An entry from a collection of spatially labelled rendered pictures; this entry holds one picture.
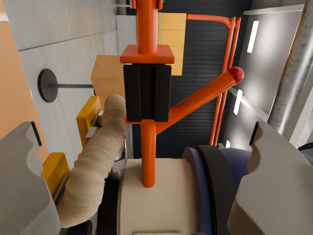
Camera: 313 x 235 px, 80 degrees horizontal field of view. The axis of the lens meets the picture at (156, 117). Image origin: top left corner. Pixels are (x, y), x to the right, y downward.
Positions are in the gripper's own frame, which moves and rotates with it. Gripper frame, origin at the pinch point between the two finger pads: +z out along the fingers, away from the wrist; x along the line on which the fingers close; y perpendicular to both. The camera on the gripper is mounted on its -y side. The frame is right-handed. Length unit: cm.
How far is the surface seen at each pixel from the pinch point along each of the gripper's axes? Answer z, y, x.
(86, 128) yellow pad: 18.2, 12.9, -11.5
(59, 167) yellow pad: 6.7, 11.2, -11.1
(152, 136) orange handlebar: 10.6, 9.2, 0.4
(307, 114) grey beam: 190, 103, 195
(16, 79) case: 30.2, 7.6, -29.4
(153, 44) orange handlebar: 10.6, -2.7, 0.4
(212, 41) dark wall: 1058, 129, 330
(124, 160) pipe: 12.4, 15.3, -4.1
